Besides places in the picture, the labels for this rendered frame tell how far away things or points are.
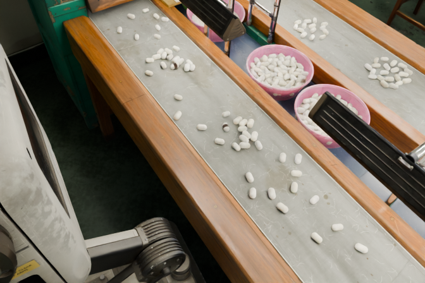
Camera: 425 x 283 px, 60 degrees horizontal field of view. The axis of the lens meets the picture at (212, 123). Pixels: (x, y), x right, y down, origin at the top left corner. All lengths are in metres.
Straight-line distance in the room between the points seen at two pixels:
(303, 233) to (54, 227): 0.79
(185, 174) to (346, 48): 0.94
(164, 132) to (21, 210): 0.87
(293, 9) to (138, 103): 0.93
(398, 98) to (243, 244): 0.87
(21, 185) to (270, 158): 0.94
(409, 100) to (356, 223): 0.60
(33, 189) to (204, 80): 1.11
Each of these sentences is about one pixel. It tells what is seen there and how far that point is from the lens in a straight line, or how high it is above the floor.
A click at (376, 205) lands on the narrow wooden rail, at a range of 1.21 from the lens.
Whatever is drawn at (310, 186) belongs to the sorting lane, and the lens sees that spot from 1.20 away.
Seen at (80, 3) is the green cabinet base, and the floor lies 0.82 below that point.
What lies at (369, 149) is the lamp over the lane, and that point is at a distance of 0.89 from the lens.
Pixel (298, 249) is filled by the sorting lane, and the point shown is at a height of 0.74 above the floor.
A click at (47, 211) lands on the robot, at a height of 1.36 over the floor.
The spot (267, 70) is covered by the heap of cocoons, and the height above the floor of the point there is 0.74.
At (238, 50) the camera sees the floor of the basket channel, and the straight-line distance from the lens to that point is 1.70.
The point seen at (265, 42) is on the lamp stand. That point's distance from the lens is 1.70.
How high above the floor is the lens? 1.73
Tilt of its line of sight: 50 degrees down
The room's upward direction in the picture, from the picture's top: 3 degrees clockwise
